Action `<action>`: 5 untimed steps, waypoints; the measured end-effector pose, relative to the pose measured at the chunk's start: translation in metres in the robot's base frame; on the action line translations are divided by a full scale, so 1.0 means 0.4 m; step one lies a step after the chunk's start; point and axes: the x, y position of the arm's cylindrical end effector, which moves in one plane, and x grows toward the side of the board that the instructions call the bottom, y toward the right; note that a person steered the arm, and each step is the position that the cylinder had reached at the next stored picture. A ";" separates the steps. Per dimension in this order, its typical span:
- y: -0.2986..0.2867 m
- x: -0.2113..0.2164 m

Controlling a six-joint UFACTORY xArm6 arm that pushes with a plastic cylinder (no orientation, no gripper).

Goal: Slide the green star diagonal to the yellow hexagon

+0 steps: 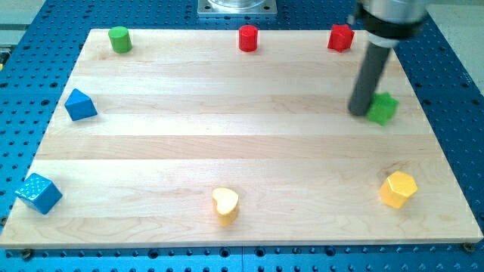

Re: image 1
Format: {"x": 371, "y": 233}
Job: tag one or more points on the red cylinder block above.
{"x": 248, "y": 38}

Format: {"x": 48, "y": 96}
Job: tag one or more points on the blue triangle block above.
{"x": 79, "y": 105}

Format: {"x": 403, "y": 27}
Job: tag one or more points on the green star block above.
{"x": 383, "y": 107}

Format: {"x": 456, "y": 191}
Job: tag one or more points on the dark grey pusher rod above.
{"x": 369, "y": 75}

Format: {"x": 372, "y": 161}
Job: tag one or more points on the blue cube block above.
{"x": 39, "y": 193}

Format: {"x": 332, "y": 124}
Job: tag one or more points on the yellow heart block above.
{"x": 226, "y": 205}

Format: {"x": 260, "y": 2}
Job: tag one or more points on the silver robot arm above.
{"x": 386, "y": 22}

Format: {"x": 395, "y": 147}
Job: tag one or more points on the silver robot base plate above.
{"x": 217, "y": 7}

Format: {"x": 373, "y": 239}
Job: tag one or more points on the red star block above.
{"x": 341, "y": 36}

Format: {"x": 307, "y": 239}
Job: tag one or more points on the yellow hexagon block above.
{"x": 397, "y": 189}

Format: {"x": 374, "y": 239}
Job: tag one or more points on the green cylinder block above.
{"x": 120, "y": 39}

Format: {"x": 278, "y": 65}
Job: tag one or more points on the wooden board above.
{"x": 186, "y": 112}

